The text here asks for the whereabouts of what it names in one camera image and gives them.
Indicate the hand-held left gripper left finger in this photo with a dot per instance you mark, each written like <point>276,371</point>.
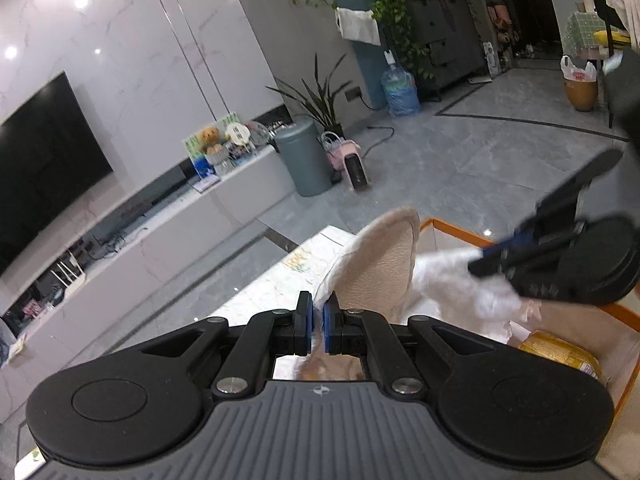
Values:
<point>309,320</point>

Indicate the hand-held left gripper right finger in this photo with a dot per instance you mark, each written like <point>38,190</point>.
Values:
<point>327,325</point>

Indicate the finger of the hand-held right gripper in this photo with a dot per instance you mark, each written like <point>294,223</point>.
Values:
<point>560,205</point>
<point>500,260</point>

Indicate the white cloth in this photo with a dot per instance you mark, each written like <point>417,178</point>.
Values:
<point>465,290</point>

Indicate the orange-red cardboard box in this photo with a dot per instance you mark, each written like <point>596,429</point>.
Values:
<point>570,322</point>

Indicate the yellow snack packet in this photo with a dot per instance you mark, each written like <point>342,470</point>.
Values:
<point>560,355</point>

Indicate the white lace tablecloth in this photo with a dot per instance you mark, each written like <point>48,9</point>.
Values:
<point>300,270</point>

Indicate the wooden bin with plastic bag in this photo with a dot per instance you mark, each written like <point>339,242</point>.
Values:
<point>580,90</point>

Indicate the pink and white space heater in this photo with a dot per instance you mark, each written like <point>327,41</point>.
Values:
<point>359,172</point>

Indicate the white flat box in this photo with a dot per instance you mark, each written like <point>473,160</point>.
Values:
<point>492,60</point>

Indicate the grey trash bin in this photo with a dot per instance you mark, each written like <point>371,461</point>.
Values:
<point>302,160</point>

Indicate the grey TV console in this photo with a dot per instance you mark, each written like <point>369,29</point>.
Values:
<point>150,265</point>

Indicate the green checked table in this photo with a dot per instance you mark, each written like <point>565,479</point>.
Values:
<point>582,30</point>

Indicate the shoe rack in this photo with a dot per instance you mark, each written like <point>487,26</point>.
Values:
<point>500,25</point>

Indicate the black chair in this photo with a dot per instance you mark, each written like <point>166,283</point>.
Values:
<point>602,15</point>

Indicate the blue water jug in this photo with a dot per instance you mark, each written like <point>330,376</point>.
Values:
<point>400,90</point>

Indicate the brown teddy bear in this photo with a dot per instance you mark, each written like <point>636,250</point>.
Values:
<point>210,141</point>

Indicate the dark drawer cabinet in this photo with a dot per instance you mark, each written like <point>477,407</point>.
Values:
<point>445,35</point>

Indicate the long-leaf potted plant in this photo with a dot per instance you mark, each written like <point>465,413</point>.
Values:
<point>320,95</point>

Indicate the white router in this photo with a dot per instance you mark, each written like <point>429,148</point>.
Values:
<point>67,275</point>

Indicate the leafy pothos plant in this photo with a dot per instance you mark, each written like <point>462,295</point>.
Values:
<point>395,10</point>

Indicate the white tote bag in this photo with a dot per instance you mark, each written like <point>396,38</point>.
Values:
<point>359,26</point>

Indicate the black television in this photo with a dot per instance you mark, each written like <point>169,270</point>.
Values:
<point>45,160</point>

